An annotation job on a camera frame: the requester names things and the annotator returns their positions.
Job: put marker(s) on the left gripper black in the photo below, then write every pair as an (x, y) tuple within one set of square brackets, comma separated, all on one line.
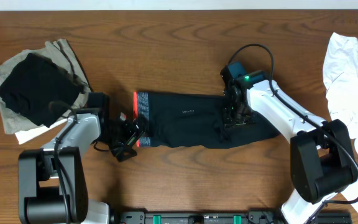
[(128, 134)]

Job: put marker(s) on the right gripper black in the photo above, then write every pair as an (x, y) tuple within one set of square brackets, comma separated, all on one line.
[(229, 121)]

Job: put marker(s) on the black leggings with red waistband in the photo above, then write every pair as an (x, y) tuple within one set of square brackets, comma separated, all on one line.
[(177, 120)]

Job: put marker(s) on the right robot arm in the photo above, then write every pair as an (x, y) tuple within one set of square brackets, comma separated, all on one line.
[(322, 162)]

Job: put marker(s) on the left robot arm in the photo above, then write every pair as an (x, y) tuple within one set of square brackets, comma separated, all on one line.
[(52, 186)]

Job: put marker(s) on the folded white garment under pile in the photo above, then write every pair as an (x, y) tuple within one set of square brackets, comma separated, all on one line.
[(31, 133)]

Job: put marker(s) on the folded black garment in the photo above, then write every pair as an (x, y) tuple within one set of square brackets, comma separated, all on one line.
[(33, 84)]

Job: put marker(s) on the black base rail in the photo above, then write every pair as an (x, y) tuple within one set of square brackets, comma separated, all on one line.
[(252, 217)]

